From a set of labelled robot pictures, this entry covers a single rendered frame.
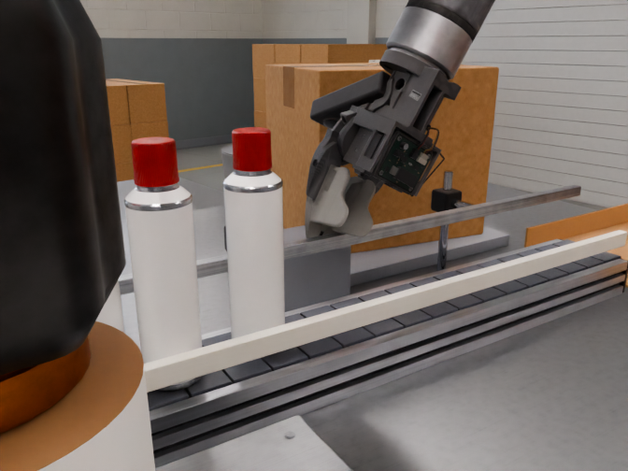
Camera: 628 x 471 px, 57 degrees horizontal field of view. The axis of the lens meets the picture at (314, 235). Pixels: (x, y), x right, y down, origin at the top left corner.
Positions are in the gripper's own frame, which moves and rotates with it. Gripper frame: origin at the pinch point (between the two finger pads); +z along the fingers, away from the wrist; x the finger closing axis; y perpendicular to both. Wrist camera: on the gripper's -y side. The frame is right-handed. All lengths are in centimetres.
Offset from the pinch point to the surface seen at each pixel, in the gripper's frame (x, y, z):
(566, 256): 29.1, 9.9, -10.8
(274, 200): -11.1, 6.6, -2.7
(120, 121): 83, -333, 34
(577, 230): 58, -7, -17
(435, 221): 13.9, 2.0, -7.2
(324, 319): -2.6, 10.2, 5.1
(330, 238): 0.4, 2.1, -0.7
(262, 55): 166, -358, -53
